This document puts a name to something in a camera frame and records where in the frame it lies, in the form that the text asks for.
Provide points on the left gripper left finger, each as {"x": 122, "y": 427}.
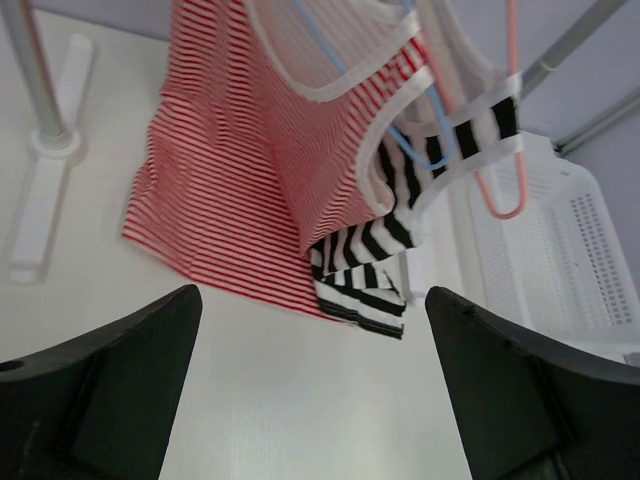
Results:
{"x": 101, "y": 405}

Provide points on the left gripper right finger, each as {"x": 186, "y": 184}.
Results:
{"x": 528, "y": 406}

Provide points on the black white striped tank top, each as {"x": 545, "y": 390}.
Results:
{"x": 400, "y": 225}

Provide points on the pink wire hanger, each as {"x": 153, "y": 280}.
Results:
{"x": 509, "y": 125}

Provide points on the red white striped tank top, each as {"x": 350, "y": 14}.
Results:
{"x": 261, "y": 177}

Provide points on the white perforated plastic basket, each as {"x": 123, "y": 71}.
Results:
{"x": 558, "y": 267}

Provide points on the white and silver clothes rack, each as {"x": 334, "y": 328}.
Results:
{"x": 56, "y": 143}

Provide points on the blue wire hanger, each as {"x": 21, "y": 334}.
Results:
{"x": 432, "y": 92}

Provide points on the right aluminium frame post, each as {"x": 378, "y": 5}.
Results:
{"x": 580, "y": 58}

